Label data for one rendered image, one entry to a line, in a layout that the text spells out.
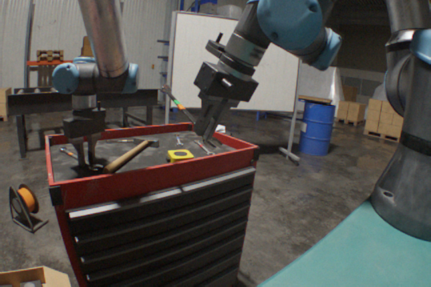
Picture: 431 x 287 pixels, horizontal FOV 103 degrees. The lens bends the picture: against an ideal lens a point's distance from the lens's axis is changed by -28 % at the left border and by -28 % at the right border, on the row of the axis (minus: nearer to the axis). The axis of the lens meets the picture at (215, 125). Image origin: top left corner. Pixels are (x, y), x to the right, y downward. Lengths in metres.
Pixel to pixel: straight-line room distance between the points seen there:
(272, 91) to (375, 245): 3.23
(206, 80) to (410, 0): 0.39
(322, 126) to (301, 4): 3.94
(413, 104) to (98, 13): 0.47
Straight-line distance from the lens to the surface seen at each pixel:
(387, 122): 7.32
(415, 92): 0.30
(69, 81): 0.60
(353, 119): 8.81
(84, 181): 0.61
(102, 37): 0.47
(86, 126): 0.75
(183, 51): 3.01
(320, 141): 4.24
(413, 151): 0.30
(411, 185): 0.29
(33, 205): 2.10
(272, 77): 3.40
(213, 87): 0.44
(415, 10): 0.45
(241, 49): 0.45
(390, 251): 0.26
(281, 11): 0.28
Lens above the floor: 1.20
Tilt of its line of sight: 12 degrees down
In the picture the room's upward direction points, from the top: 5 degrees clockwise
